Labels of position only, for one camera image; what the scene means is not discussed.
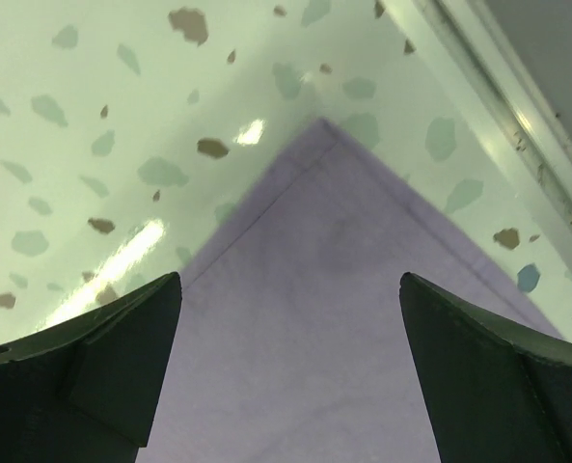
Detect white table edge rail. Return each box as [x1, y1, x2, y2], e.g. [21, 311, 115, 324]
[410, 0, 572, 232]

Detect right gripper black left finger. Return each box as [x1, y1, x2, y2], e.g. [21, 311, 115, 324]
[0, 272, 182, 463]

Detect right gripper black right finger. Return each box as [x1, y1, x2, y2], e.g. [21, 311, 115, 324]
[399, 273, 572, 462]

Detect purple t shirt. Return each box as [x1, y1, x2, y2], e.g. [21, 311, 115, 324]
[138, 120, 554, 462]

